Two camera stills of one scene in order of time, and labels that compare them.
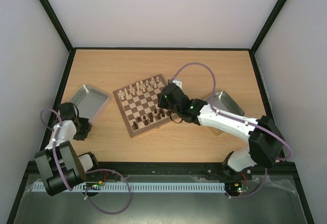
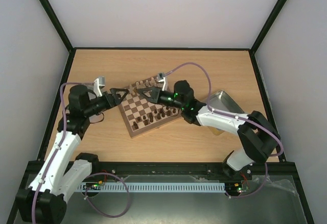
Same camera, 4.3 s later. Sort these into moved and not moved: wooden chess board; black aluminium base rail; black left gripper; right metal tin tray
Moved: black left gripper
Not moved: wooden chess board; right metal tin tray; black aluminium base rail
